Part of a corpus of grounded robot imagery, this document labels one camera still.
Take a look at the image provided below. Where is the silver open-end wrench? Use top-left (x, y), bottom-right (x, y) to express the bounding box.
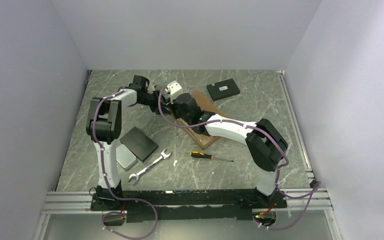
top-left (128, 148), bottom-right (173, 186)

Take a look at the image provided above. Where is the black flat box with label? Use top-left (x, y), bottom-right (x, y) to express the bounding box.
top-left (206, 78), bottom-right (241, 101)

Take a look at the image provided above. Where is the dark grey flat slab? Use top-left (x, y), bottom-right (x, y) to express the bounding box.
top-left (119, 126), bottom-right (159, 162)

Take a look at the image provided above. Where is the front aluminium frame rail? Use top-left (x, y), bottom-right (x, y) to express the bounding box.
top-left (32, 190), bottom-right (95, 240)

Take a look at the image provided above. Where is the yellow black handled screwdriver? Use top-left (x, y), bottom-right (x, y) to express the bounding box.
top-left (190, 151), bottom-right (234, 162)

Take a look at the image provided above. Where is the aluminium table edge rail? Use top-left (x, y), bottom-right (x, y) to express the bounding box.
top-left (276, 70), bottom-right (315, 186)

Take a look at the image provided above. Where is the brown cardboard express box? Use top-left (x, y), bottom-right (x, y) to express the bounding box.
top-left (170, 91), bottom-right (224, 150)

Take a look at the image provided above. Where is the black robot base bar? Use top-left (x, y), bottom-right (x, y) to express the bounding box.
top-left (90, 188), bottom-right (287, 223)

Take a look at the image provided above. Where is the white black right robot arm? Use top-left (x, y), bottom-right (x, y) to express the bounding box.
top-left (164, 93), bottom-right (289, 208)

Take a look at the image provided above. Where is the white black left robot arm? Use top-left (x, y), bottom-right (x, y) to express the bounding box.
top-left (85, 75), bottom-right (159, 210)

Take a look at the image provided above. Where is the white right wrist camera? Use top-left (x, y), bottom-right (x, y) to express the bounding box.
top-left (162, 80), bottom-right (184, 102)

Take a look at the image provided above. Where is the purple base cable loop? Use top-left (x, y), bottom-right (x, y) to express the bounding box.
top-left (101, 198), bottom-right (160, 240)

